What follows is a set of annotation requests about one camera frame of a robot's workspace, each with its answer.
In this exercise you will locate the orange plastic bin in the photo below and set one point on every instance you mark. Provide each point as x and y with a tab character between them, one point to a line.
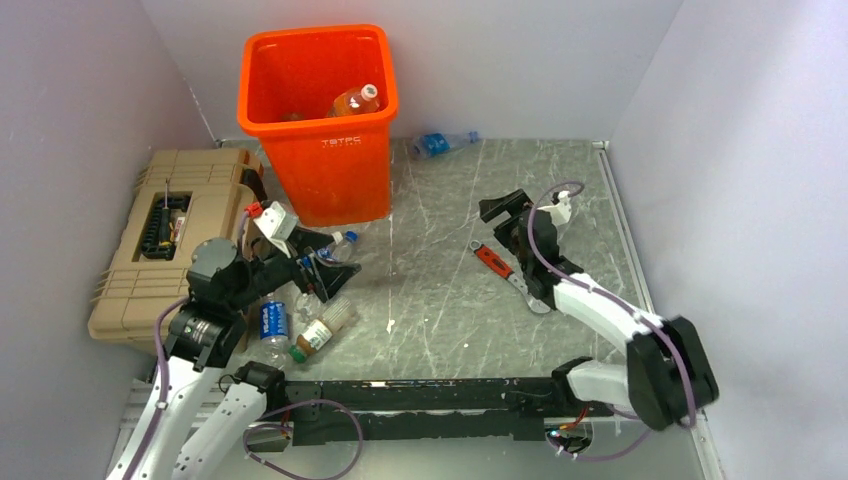
334	171

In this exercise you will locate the blue label water bottle middle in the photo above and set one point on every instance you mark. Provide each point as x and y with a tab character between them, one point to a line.
307	305

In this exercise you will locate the blue label water bottle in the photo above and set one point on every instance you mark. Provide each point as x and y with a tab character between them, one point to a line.
307	305
274	335

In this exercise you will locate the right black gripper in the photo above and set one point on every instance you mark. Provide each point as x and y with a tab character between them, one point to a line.
512	203

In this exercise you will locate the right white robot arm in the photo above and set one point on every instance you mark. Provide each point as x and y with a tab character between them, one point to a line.
666	378

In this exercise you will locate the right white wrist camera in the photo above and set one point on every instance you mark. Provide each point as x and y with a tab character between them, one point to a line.
560	211

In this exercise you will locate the black base frame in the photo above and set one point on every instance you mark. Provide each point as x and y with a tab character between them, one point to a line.
520	408

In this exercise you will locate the blue label water bottle left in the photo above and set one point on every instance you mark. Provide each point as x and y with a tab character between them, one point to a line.
274	335

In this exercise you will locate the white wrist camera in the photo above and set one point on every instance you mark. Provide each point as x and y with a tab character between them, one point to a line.
275	222
560	211

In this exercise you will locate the large orange juice bottle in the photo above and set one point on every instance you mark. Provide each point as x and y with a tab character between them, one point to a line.
356	101

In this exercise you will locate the blue crushed bottle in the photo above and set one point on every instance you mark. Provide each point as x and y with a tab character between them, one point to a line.
435	144

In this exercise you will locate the adjustable wrench red handle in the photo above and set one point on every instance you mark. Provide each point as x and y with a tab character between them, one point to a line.
500	267

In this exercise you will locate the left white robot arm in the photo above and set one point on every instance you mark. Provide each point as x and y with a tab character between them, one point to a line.
202	335

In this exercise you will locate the brown tea bottle green cap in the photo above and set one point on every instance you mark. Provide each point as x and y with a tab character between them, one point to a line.
339	312

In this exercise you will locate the tan tool case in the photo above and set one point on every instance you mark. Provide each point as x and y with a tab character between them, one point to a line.
182	199

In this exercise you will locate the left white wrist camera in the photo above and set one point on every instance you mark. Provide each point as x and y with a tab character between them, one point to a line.
275	222

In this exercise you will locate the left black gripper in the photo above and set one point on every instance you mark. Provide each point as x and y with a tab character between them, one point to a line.
325	279

